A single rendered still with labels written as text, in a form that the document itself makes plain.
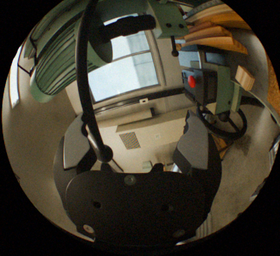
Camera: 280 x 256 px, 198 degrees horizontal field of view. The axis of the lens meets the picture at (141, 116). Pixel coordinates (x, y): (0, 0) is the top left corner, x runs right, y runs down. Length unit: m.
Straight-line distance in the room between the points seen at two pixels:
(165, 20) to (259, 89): 0.24
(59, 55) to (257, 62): 0.39
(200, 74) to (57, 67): 0.31
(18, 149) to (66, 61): 1.47
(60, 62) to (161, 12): 0.24
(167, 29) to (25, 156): 1.68
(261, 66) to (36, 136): 1.83
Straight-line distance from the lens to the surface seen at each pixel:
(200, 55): 0.28
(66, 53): 0.21
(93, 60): 0.20
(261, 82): 0.23
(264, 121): 1.20
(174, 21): 0.24
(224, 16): 0.24
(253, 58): 0.24
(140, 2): 0.30
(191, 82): 0.22
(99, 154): 0.16
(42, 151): 1.64
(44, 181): 1.69
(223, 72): 0.25
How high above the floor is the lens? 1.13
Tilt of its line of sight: 6 degrees up
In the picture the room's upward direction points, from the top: 103 degrees counter-clockwise
